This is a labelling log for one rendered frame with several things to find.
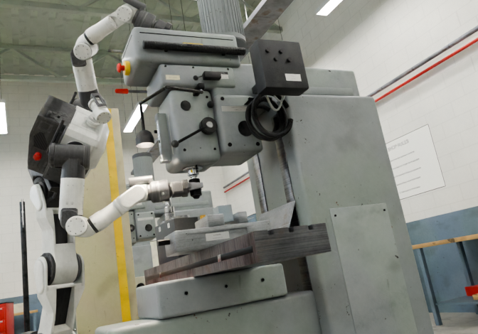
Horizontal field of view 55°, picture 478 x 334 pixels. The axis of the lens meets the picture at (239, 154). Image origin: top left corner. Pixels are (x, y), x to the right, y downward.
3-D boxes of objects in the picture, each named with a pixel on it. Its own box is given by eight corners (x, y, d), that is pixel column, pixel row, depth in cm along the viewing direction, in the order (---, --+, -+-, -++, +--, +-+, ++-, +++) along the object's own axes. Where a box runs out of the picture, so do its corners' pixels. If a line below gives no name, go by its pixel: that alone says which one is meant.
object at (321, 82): (215, 102, 193) (208, 60, 198) (198, 121, 212) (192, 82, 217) (364, 104, 227) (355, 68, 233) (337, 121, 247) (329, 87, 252)
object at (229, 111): (224, 151, 186) (215, 92, 193) (203, 168, 207) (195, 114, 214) (265, 150, 194) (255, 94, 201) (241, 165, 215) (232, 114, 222)
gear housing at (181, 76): (161, 84, 184) (158, 62, 186) (147, 108, 205) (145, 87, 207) (237, 87, 198) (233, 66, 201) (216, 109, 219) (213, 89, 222)
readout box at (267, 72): (267, 85, 173) (257, 36, 178) (257, 95, 181) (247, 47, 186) (311, 87, 181) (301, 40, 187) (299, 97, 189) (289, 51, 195)
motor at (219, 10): (213, 35, 204) (203, -26, 213) (198, 57, 222) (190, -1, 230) (253, 38, 213) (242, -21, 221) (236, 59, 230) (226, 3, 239)
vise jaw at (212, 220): (208, 227, 153) (206, 214, 154) (195, 233, 167) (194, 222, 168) (225, 224, 156) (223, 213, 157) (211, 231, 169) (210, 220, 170)
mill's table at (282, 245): (257, 262, 117) (252, 231, 119) (145, 287, 224) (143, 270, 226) (331, 251, 127) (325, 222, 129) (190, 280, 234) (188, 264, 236)
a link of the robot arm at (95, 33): (107, 16, 209) (74, 39, 213) (100, 18, 199) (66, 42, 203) (121, 36, 212) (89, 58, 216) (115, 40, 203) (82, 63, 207)
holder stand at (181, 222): (178, 261, 196) (173, 214, 202) (158, 266, 214) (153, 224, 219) (203, 258, 203) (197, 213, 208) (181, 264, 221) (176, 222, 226)
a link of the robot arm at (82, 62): (72, 39, 214) (82, 86, 222) (62, 44, 202) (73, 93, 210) (97, 38, 213) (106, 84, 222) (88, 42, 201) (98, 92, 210)
